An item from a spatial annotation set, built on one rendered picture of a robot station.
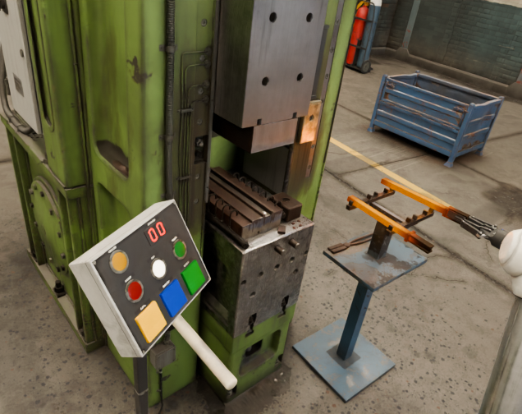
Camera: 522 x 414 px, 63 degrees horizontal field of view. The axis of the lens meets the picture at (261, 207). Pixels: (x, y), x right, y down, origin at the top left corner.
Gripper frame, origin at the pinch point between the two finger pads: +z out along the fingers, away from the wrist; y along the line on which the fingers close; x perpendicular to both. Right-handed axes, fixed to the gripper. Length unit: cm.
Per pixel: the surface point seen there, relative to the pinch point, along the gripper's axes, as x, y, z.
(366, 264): -30.4, -22.2, 20.0
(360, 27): -13, 521, 507
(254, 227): -6, -73, 38
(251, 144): 29, -80, 37
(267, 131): 32, -73, 38
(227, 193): -2, -72, 59
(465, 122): -46, 288, 144
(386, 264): -30.4, -13.1, 15.7
